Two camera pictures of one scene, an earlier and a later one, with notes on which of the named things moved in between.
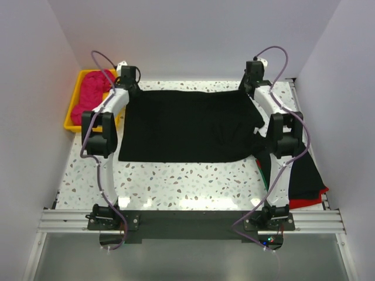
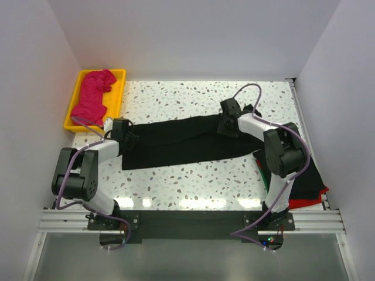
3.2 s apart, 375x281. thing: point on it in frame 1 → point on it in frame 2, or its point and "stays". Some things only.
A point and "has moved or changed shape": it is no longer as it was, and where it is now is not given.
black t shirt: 188,126 has moved or changed shape
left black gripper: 133,88 → 130,140
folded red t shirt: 297,203 stays
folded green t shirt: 262,175 stays
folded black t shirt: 304,181 stays
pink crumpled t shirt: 94,85 stays
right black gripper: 246,86 → 222,127
